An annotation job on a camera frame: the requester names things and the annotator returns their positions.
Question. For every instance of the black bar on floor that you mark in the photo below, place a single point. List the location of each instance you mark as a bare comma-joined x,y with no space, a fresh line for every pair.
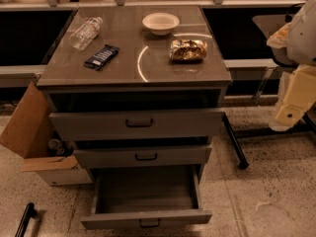
29,212

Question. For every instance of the golden foil snack bag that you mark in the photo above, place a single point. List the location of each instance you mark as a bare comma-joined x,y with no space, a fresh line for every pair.
188,50

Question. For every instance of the dark blue snack bar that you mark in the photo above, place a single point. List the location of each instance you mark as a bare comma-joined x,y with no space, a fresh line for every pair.
101,57

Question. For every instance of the white paper bowl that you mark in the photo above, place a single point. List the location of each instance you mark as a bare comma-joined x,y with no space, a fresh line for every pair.
160,24

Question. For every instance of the open cardboard box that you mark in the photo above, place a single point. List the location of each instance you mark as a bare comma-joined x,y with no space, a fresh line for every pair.
28,133

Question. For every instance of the grey bottom drawer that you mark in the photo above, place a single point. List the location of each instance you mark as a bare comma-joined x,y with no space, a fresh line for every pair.
146,197

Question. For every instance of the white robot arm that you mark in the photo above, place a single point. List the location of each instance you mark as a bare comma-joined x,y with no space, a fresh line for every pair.
300,35

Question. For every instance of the grey drawer cabinet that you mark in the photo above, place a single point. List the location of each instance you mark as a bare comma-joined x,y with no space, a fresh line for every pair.
141,77

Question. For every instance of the clear plastic water bottle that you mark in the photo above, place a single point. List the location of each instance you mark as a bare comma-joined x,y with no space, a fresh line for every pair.
83,36

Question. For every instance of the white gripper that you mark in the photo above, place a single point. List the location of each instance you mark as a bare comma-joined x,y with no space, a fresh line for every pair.
304,39

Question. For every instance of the grey drawer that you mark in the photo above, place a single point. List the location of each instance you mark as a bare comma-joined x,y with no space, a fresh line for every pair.
146,197
137,125
143,156

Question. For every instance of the grey top drawer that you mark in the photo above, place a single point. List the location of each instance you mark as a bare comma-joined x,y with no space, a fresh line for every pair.
137,125

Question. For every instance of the grey middle drawer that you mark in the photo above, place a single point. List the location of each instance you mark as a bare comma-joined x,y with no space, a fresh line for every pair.
143,156

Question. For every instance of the black desk with frame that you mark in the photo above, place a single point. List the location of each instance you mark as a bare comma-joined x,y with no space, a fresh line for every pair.
266,24

